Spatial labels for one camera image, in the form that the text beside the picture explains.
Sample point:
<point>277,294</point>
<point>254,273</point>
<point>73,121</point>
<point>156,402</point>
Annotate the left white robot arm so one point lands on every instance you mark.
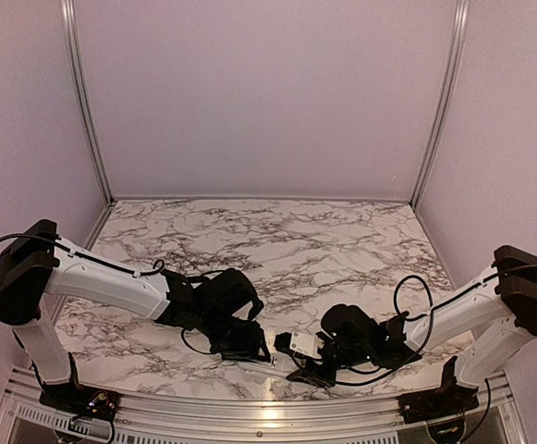
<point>222,305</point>

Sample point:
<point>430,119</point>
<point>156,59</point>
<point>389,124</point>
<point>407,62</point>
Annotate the aluminium corner post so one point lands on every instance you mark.
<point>81,90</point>
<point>448,87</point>

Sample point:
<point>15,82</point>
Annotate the left aluminium corner post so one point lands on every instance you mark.
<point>81,90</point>

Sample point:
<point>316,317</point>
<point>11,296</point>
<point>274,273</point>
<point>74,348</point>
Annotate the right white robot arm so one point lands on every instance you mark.
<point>503,299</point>

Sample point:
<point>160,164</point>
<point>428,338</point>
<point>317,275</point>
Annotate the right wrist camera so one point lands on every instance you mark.
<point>300,343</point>

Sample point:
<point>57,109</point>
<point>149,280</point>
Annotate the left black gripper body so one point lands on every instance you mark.
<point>227,339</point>

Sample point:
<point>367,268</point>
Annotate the white remote control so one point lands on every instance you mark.
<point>278,362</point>

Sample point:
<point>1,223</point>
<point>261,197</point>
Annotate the right aluminium corner post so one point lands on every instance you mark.
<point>448,87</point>

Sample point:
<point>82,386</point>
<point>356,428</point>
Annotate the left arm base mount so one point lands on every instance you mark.
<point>74,397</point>

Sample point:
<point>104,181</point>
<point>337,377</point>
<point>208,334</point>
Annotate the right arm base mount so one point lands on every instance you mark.
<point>448,399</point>

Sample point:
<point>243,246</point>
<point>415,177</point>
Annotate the front aluminium rail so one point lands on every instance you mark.
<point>149,418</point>

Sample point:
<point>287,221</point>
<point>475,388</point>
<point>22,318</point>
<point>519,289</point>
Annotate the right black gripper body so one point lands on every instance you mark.
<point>311,361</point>

